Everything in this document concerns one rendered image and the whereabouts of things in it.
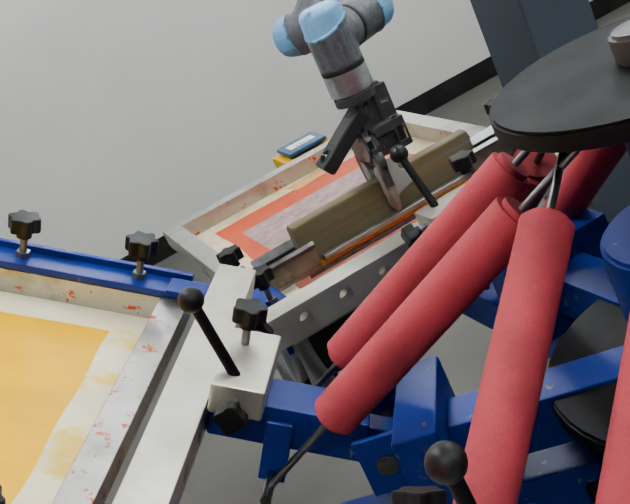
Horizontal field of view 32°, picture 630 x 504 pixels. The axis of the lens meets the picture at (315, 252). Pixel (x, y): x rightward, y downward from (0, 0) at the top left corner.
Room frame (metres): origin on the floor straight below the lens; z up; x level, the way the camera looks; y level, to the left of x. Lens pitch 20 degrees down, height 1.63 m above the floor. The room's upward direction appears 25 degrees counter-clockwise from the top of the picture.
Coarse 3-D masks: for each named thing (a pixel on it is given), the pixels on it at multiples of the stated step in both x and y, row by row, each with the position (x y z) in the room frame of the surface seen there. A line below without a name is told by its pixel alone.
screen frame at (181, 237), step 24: (408, 120) 2.27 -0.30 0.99; (432, 120) 2.20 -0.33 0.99; (288, 168) 2.34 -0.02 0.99; (312, 168) 2.35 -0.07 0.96; (240, 192) 2.32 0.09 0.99; (264, 192) 2.32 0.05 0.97; (192, 216) 2.30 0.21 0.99; (216, 216) 2.29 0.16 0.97; (168, 240) 2.28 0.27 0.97; (192, 240) 2.14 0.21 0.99; (216, 264) 1.94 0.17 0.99
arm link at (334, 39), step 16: (336, 0) 1.79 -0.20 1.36; (304, 16) 1.78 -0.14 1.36; (320, 16) 1.76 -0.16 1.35; (336, 16) 1.76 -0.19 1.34; (352, 16) 1.79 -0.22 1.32; (304, 32) 1.78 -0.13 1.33; (320, 32) 1.76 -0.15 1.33; (336, 32) 1.76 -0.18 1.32; (352, 32) 1.77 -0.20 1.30; (320, 48) 1.76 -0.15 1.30; (336, 48) 1.76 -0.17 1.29; (352, 48) 1.76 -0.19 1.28; (320, 64) 1.77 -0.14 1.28; (336, 64) 1.76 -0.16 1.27; (352, 64) 1.76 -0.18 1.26
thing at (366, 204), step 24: (432, 144) 1.82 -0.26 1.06; (456, 144) 1.81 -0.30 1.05; (432, 168) 1.80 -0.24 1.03; (360, 192) 1.76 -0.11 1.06; (408, 192) 1.78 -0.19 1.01; (312, 216) 1.74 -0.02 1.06; (336, 216) 1.75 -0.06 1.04; (360, 216) 1.76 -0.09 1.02; (384, 216) 1.77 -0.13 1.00; (312, 240) 1.74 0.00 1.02; (336, 240) 1.75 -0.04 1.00
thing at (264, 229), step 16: (304, 192) 2.23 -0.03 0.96; (272, 208) 2.22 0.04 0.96; (288, 208) 2.18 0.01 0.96; (304, 208) 2.13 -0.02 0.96; (240, 224) 2.22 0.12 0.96; (256, 224) 2.17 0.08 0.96; (272, 224) 2.12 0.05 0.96; (288, 224) 2.08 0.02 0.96; (240, 240) 2.12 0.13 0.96; (256, 240) 2.07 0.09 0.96; (272, 240) 2.03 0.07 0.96; (256, 256) 1.99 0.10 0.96; (352, 256) 1.77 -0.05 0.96
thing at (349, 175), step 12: (384, 156) 2.22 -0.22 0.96; (408, 156) 2.15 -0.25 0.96; (348, 168) 2.25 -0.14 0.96; (324, 180) 2.25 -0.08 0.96; (336, 180) 2.21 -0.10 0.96; (348, 180) 2.18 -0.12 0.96; (360, 180) 2.14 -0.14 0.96; (312, 192) 2.21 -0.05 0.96; (324, 192) 2.17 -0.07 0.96; (336, 192) 2.14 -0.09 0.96
